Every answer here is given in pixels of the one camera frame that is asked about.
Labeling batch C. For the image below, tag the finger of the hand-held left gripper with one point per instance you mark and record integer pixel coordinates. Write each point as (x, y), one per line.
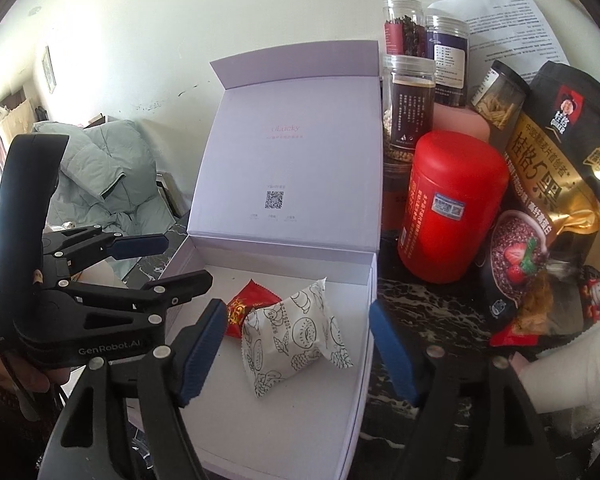
(180, 290)
(140, 246)

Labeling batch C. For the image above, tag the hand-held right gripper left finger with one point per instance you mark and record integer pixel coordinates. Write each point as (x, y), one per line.
(200, 355)

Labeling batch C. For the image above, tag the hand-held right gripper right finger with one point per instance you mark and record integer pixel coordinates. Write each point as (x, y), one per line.
(392, 355)

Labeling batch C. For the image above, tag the red snack packet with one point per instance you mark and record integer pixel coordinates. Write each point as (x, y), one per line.
(242, 310)

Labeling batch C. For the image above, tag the white patterned snack packet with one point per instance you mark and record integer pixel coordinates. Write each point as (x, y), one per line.
(290, 340)

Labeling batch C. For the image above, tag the white gift box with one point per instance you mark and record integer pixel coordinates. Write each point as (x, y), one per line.
(290, 160)

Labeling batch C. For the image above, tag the person's left hand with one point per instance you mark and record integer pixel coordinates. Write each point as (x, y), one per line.
(30, 377)

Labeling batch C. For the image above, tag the pale green down jacket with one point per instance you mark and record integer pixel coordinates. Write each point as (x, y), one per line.
(110, 175)

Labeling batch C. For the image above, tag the cardboard box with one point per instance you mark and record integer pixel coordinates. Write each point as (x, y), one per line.
(17, 115)

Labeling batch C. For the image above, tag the pink paper slip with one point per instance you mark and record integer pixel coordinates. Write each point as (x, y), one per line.
(520, 361)

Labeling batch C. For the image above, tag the clear packet of brown snacks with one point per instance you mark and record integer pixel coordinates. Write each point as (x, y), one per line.
(540, 305)

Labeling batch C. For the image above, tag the red canister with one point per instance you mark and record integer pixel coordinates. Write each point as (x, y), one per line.
(450, 200)

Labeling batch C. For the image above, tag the round ceiling detector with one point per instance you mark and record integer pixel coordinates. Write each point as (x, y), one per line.
(33, 10)

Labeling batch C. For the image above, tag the pink box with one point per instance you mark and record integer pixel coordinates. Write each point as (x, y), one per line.
(460, 120)

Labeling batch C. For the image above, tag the clear jar with brown label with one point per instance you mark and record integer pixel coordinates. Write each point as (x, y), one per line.
(410, 105)

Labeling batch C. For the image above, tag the black and gold oatmeal bag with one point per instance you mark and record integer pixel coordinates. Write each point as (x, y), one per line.
(555, 160)

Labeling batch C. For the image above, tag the jar of yellow sticks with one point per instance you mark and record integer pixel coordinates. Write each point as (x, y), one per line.
(500, 100)

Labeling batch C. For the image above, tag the clear jar with purple label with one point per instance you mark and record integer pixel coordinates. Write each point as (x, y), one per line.
(450, 55)

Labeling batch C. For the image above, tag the clear jar with red label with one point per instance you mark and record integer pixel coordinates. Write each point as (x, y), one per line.
(395, 35)

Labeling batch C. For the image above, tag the printed paper sheet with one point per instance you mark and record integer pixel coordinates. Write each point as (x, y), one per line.
(510, 25)

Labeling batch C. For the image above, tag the framed wall picture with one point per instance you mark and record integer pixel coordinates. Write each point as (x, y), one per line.
(48, 70)

